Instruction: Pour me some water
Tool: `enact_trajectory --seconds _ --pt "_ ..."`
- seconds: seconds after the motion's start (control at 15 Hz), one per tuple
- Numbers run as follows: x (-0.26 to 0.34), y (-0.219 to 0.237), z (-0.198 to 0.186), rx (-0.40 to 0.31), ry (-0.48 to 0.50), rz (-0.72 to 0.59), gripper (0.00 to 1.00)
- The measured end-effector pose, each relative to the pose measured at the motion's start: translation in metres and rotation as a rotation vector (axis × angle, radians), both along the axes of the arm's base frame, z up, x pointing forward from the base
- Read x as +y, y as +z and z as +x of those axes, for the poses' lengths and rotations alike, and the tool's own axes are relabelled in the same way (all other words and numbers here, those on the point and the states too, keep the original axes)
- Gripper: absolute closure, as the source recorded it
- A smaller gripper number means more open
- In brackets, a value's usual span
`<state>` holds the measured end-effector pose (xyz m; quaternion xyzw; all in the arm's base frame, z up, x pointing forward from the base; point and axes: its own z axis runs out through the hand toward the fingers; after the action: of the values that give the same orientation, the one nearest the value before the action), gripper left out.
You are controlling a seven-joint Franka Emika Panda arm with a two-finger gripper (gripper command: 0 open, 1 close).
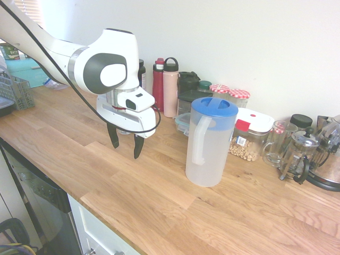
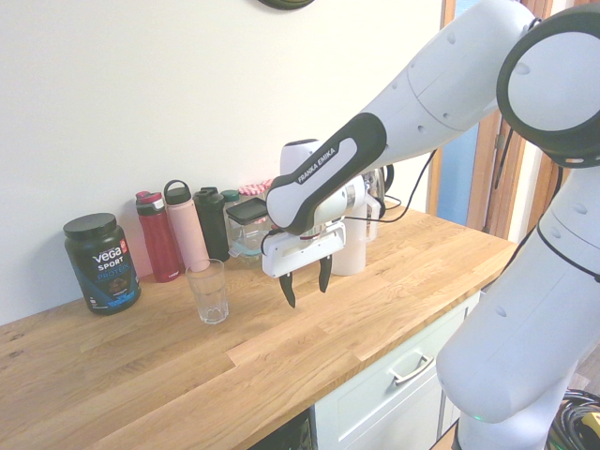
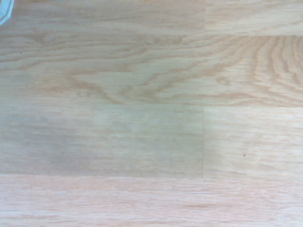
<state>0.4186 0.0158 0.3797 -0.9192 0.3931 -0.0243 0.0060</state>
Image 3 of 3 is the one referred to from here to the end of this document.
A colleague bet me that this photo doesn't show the translucent white pitcher blue lid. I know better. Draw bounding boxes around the translucent white pitcher blue lid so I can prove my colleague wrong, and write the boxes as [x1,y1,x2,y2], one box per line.
[0,0,15,26]

